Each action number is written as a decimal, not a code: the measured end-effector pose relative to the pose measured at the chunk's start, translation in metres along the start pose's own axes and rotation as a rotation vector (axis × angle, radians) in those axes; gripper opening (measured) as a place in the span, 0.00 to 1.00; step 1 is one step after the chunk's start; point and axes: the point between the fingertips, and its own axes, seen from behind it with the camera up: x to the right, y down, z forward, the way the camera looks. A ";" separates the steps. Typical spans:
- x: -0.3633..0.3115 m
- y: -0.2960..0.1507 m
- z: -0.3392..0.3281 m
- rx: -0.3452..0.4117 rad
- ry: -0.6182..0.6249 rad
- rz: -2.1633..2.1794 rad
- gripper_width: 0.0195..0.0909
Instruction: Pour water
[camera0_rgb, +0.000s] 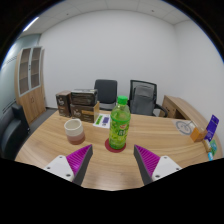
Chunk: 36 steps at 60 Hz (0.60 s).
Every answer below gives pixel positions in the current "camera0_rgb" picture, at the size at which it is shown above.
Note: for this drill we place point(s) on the purple upright box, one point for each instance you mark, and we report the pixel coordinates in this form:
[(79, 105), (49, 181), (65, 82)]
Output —
[(211, 128)]

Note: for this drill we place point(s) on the ceiling light panel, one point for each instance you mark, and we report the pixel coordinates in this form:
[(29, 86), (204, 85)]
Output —
[(30, 24)]

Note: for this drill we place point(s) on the small blue box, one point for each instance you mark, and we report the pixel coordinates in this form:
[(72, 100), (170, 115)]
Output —
[(210, 156)]

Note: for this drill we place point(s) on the black mesh office chair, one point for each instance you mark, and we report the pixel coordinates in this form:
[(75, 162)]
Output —
[(160, 108)]

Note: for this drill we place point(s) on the grey backpack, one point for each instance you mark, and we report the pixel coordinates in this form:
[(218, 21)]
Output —
[(143, 100)]

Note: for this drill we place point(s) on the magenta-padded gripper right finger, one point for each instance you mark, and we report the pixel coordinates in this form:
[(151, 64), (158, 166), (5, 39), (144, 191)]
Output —
[(163, 166)]

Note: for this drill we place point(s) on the sheet with round print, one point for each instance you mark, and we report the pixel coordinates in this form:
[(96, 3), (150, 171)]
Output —
[(183, 127)]

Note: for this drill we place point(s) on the small green box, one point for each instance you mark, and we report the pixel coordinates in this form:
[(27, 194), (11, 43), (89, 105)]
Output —
[(213, 146)]

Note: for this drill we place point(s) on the white and brown mug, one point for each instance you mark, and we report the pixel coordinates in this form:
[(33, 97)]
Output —
[(74, 131)]

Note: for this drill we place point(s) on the printed paper sheet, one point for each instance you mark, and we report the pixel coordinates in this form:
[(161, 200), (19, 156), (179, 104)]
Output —
[(101, 120)]

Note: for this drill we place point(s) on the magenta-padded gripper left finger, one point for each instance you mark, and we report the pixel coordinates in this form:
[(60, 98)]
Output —
[(63, 166)]

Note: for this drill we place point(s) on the wooden cabinet with shelves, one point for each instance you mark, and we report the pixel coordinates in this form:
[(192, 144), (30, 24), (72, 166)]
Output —
[(31, 103)]

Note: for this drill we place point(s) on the brown and black carton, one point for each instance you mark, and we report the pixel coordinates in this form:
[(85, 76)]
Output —
[(83, 114)]

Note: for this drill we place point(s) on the green drink bottle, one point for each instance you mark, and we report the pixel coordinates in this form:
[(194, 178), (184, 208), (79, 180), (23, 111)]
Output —
[(119, 128)]

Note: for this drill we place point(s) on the small tan box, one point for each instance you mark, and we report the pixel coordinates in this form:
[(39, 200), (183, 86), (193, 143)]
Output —
[(206, 145)]

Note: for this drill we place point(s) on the flat round red coaster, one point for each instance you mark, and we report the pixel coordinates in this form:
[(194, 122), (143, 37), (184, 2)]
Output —
[(107, 146)]

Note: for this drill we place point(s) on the small dark brown box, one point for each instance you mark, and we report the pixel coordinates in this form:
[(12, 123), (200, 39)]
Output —
[(62, 103)]

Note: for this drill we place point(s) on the wooden side desk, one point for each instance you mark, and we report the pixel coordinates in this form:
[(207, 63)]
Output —
[(176, 106)]

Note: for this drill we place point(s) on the orange-brown small box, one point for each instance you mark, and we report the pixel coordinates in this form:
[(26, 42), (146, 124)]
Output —
[(197, 135)]

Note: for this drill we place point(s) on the black leather sofa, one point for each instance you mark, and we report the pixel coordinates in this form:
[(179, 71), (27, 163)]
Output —
[(11, 133)]

